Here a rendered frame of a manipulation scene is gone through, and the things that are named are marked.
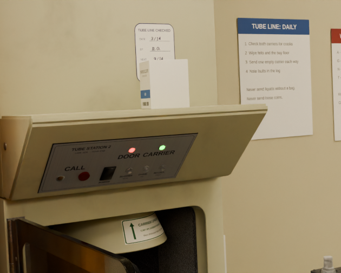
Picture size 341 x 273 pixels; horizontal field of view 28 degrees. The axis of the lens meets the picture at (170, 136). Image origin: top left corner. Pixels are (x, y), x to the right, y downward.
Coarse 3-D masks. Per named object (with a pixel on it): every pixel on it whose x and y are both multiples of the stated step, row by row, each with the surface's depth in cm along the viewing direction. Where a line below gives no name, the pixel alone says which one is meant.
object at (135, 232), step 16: (64, 224) 95; (80, 224) 93; (96, 224) 93; (112, 224) 93; (128, 224) 94; (144, 224) 95; (160, 224) 100; (96, 240) 92; (112, 240) 92; (128, 240) 93; (144, 240) 94; (160, 240) 97
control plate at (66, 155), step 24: (72, 144) 77; (96, 144) 78; (120, 144) 80; (144, 144) 82; (168, 144) 84; (192, 144) 86; (48, 168) 78; (72, 168) 80; (96, 168) 82; (120, 168) 84; (168, 168) 88
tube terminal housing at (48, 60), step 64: (0, 0) 81; (64, 0) 85; (128, 0) 90; (192, 0) 95; (0, 64) 81; (64, 64) 86; (128, 64) 90; (192, 64) 95; (0, 192) 83; (128, 192) 91; (192, 192) 96; (0, 256) 85
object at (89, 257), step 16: (32, 224) 75; (32, 240) 75; (48, 240) 71; (64, 240) 67; (80, 240) 65; (32, 256) 75; (48, 256) 71; (64, 256) 67; (80, 256) 63; (96, 256) 60; (112, 256) 58; (32, 272) 76; (48, 272) 71; (64, 272) 67; (80, 272) 64; (96, 272) 60; (112, 272) 58; (128, 272) 55
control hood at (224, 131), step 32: (0, 128) 81; (32, 128) 72; (64, 128) 74; (96, 128) 76; (128, 128) 79; (160, 128) 81; (192, 128) 84; (224, 128) 87; (256, 128) 90; (32, 160) 76; (192, 160) 89; (224, 160) 92; (32, 192) 80; (64, 192) 83
